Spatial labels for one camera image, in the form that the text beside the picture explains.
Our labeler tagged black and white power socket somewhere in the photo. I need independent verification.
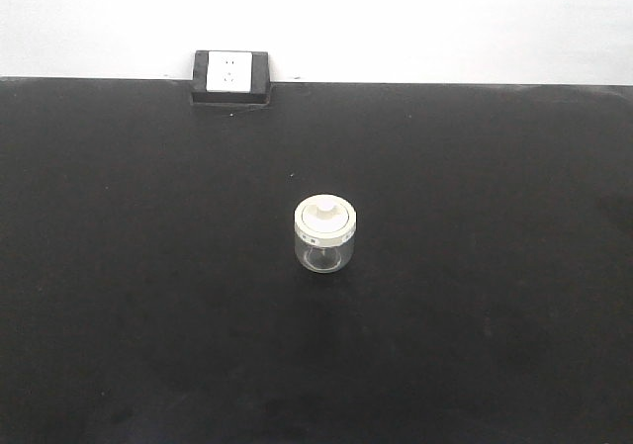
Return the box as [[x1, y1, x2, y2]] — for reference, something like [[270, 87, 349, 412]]
[[191, 50, 271, 105]]

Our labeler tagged glass jar with white lid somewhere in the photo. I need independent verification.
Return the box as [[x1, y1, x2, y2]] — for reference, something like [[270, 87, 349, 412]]
[[294, 194, 357, 274]]

